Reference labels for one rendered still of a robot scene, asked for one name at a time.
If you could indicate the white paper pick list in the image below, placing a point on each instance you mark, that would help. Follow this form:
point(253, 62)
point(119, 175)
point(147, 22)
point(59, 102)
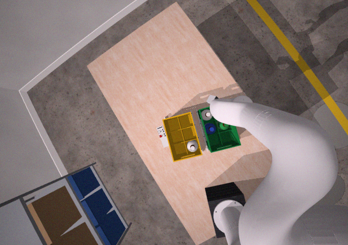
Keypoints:
point(162, 136)

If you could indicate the green crate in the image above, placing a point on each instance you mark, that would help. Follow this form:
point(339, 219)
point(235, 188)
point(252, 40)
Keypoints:
point(225, 138)

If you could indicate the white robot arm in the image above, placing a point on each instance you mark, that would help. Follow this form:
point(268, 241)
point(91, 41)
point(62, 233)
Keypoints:
point(282, 210)

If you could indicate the white bottle with brown label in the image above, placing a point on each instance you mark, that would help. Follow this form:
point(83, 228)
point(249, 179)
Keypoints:
point(192, 145)

